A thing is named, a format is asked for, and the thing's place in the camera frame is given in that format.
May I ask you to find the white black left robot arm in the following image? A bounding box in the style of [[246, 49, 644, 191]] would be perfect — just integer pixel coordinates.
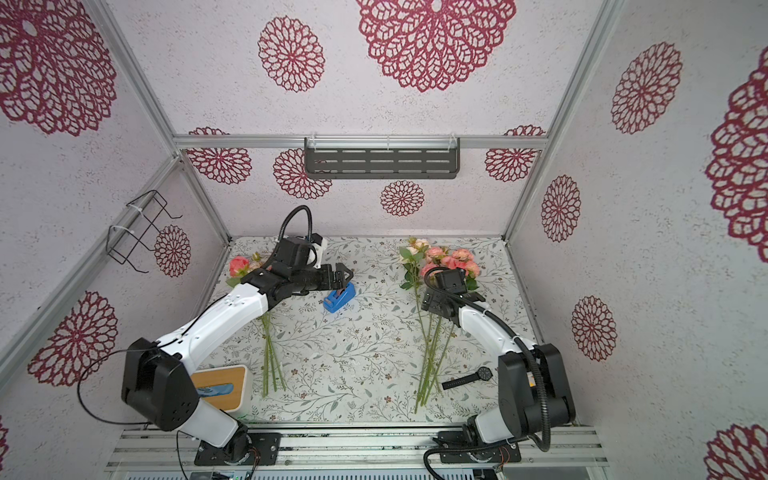
[[121, 263, 354, 449]]

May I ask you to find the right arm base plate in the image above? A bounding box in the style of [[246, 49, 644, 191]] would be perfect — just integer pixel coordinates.
[[433, 430, 522, 464]]

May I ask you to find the wooden lid tissue box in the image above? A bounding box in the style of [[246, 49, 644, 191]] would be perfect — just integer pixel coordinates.
[[191, 365, 253, 417]]

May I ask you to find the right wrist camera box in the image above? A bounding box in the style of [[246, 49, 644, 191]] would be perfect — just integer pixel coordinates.
[[431, 268, 468, 295]]

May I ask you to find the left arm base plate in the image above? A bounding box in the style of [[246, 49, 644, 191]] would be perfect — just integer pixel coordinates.
[[193, 432, 282, 467]]

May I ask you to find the grey wall shelf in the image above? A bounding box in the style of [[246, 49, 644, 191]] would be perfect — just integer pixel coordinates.
[[303, 137, 461, 180]]

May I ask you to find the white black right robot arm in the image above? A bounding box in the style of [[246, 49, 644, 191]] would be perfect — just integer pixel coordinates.
[[421, 291, 575, 452]]

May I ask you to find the black round knob tool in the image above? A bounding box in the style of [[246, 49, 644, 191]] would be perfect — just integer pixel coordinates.
[[441, 366, 493, 390]]

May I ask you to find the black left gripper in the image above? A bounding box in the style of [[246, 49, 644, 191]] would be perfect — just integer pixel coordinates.
[[292, 261, 354, 293]]

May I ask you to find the mixed pastel flower bouquet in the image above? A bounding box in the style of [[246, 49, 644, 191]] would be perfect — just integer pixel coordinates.
[[226, 253, 287, 398]]

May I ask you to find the pink rose bouquet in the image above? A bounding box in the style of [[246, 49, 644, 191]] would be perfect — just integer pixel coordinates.
[[399, 237, 481, 413]]

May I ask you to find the black wire wall rack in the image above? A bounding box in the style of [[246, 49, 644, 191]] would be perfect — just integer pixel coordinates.
[[104, 189, 182, 274]]

